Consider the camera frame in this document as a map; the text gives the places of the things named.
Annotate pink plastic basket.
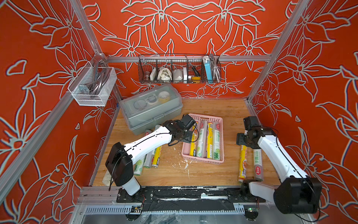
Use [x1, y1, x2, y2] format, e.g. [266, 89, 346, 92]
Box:
[181, 113, 224, 165]

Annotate silver foil wrap roll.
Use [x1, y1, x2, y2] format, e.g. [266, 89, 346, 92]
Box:
[196, 119, 208, 158]

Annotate green white wrap roll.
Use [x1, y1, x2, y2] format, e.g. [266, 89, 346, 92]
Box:
[213, 122, 221, 161]

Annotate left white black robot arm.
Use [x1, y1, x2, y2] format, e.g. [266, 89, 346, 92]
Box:
[105, 114, 197, 196]

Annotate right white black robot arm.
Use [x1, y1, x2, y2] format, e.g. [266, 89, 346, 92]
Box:
[236, 116, 322, 214]

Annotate white red label wrap roll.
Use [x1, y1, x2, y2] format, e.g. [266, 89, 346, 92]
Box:
[253, 149, 264, 182]

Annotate yellow orange wrap roll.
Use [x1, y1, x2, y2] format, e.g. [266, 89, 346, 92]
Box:
[238, 145, 247, 182]

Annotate silver green wrap roll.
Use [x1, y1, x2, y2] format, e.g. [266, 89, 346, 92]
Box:
[144, 146, 162, 169]

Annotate grey translucent storage box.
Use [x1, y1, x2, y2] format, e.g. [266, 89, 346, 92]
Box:
[119, 84, 183, 135]

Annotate green white roll far left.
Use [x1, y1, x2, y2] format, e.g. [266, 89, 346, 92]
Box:
[133, 129, 153, 176]

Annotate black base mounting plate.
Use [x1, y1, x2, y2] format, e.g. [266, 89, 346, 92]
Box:
[117, 186, 266, 203]

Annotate white glove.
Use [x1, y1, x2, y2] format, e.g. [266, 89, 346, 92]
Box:
[102, 171, 112, 187]

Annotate black wire wall basket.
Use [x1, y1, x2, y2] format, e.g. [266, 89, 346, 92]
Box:
[138, 54, 222, 84]

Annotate blue box in wire basket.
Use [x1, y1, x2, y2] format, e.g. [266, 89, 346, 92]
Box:
[203, 56, 213, 83]

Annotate grey cables in bin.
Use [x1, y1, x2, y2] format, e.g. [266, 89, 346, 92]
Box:
[83, 57, 111, 95]

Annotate clear plastic wall bin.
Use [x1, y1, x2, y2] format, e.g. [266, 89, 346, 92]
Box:
[68, 62, 117, 107]

